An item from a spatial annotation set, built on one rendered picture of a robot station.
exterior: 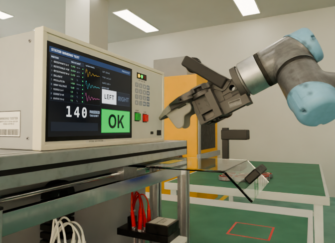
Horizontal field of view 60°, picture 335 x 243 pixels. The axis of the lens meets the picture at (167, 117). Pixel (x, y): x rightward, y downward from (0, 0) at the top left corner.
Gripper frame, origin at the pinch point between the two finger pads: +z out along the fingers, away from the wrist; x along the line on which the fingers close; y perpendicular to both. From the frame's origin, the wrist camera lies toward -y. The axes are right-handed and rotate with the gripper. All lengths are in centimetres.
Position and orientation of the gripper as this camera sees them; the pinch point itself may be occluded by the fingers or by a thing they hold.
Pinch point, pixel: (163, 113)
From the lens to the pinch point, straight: 69.8
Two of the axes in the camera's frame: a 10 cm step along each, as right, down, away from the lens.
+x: 4.5, 0.4, 8.9
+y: 3.8, 9.0, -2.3
